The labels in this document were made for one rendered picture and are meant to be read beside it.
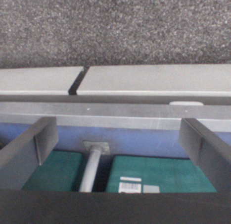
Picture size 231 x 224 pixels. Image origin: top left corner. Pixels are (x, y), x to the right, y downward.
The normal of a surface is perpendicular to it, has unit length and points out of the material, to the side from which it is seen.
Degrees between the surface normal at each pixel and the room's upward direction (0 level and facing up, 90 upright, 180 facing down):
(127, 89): 90
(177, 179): 94
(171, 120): 0
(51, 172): 96
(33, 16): 0
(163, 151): 0
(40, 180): 97
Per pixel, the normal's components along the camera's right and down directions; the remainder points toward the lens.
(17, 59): -0.15, 0.65
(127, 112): -0.09, -0.76
